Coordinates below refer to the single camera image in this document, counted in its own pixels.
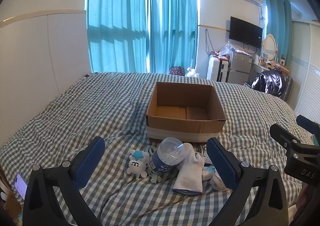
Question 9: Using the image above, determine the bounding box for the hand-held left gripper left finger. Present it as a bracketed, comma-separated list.
[22, 137, 106, 226]

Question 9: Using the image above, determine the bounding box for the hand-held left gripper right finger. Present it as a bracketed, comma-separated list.
[206, 137, 289, 226]

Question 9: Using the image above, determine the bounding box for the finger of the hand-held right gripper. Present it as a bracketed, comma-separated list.
[269, 123, 304, 153]
[296, 115, 320, 130]

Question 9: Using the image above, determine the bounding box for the white blue cloth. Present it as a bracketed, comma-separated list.
[201, 163, 216, 181]

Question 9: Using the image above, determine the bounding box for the white plastic wrapper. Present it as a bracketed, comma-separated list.
[210, 173, 232, 192]

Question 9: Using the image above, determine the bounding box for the white sock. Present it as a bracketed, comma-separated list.
[172, 143, 206, 195]

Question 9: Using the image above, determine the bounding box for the white plush toy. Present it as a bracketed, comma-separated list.
[126, 149, 150, 179]

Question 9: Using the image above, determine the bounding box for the brown cardboard box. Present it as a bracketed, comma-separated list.
[146, 81, 227, 143]

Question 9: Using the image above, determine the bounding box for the clear plastic bottle blue label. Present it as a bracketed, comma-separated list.
[149, 137, 187, 175]

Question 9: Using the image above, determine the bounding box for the black jacket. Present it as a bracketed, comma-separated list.
[251, 69, 287, 96]

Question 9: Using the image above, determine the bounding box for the white louvred wardrobe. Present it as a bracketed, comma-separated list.
[285, 19, 320, 123]

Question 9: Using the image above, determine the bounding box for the wooden box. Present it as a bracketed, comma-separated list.
[275, 62, 291, 74]

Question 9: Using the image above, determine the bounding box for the white dressing table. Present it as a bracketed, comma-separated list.
[251, 62, 290, 79]

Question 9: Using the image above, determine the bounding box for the smartphone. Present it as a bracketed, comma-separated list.
[14, 173, 28, 202]

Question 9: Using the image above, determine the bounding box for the silver fridge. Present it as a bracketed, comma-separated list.
[226, 51, 253, 84]

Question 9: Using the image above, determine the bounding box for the white oval mirror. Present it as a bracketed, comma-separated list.
[262, 34, 279, 63]

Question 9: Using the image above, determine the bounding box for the brown cardboard piece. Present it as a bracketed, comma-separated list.
[0, 186, 23, 219]

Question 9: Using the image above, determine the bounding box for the red packet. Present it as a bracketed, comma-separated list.
[210, 52, 229, 60]

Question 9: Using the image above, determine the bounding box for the narrow teal curtain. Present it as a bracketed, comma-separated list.
[264, 0, 293, 64]

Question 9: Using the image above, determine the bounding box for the clear plastic bag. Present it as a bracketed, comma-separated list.
[217, 41, 250, 56]

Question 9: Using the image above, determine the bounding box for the floral bag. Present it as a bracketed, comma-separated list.
[169, 66, 186, 75]

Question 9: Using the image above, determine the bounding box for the black television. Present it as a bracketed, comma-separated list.
[229, 16, 263, 49]

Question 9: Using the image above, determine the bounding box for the wide teal curtain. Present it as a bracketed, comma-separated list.
[86, 0, 151, 74]

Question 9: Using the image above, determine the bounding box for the white suitcase dark handle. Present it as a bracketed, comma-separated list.
[219, 61, 229, 83]

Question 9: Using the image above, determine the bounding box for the black wall cable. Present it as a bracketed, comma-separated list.
[205, 29, 213, 55]

